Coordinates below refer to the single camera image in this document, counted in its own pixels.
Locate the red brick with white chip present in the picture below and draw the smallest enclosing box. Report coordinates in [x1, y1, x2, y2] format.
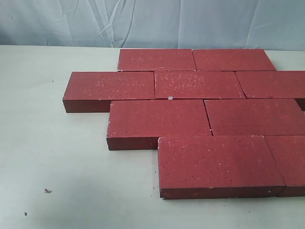
[154, 71, 245, 99]

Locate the red brick middle row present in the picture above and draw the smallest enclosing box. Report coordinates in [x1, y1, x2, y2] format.
[204, 99, 305, 135]

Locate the white backdrop cloth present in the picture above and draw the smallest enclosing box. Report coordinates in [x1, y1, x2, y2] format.
[0, 0, 305, 51]

